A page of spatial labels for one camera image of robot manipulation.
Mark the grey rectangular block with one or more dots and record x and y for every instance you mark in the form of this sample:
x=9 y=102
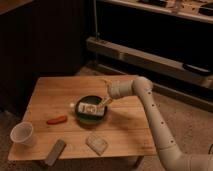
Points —
x=55 y=152

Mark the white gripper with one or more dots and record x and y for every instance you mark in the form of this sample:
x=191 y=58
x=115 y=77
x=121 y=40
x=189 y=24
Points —
x=117 y=90

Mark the upper workbench shelf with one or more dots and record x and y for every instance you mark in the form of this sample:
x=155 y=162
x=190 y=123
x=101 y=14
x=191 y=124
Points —
x=189 y=9

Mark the wooden table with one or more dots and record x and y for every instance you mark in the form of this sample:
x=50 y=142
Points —
x=125 y=126

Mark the white sponge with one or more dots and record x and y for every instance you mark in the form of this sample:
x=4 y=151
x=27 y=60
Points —
x=97 y=144

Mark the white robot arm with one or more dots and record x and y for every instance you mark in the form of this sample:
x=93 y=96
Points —
x=169 y=153

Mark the white ceramic cup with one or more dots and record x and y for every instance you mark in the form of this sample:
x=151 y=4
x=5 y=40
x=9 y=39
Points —
x=23 y=133

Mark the black object on shelf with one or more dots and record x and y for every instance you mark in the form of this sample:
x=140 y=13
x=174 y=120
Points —
x=197 y=70

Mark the orange toy carrot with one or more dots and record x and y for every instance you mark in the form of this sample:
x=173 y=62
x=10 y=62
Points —
x=57 y=120

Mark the dark green bowl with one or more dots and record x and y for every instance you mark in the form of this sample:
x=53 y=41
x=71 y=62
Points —
x=89 y=119

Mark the long wooden shelf beam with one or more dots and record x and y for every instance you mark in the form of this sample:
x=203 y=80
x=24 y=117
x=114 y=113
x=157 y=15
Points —
x=149 y=61

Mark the vertical metal pole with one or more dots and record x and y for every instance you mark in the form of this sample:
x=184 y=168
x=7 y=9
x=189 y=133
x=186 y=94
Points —
x=95 y=20

